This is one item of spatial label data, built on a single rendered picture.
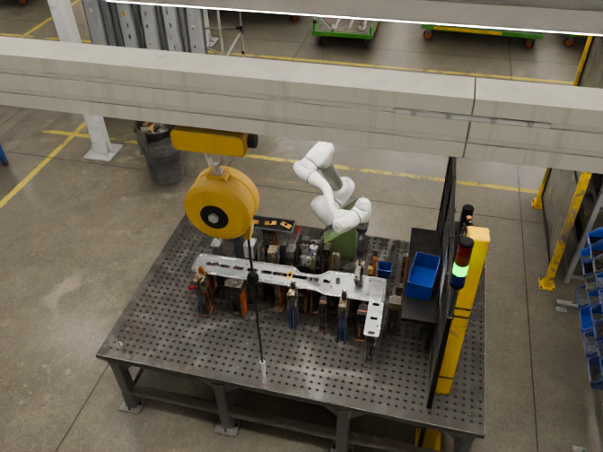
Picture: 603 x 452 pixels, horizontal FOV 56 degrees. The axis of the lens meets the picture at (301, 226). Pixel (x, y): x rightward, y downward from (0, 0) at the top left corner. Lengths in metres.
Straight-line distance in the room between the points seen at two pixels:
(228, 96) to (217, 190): 0.22
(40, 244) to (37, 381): 1.72
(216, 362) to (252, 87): 3.06
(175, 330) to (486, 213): 3.57
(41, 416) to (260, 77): 4.16
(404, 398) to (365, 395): 0.24
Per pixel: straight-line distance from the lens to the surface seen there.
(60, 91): 1.18
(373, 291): 3.85
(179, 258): 4.62
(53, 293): 5.72
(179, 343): 4.03
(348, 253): 4.42
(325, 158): 3.89
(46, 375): 5.11
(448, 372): 3.60
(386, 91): 0.94
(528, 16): 1.69
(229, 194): 1.14
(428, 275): 3.95
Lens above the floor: 3.81
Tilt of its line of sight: 41 degrees down
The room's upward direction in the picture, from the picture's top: 2 degrees counter-clockwise
